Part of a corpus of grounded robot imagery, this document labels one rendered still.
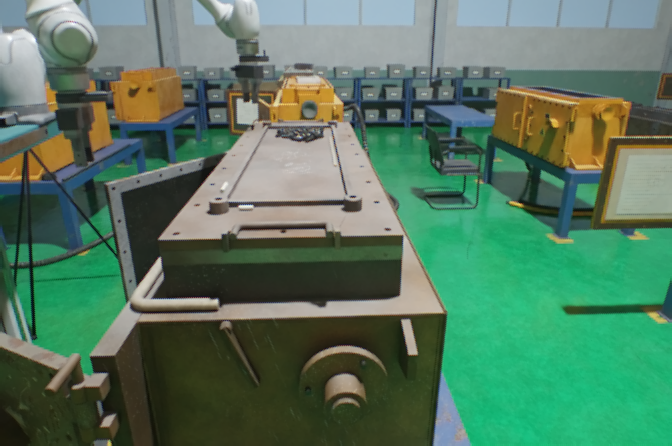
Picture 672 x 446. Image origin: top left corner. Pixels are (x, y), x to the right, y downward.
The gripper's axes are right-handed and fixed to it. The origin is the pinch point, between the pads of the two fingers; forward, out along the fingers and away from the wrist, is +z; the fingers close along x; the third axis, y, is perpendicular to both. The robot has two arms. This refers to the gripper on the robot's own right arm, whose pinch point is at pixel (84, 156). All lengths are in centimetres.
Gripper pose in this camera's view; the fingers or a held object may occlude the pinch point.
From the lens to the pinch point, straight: 131.0
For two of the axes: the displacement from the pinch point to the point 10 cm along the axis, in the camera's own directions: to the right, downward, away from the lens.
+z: 0.0, 9.5, 3.3
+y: -9.8, 0.7, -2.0
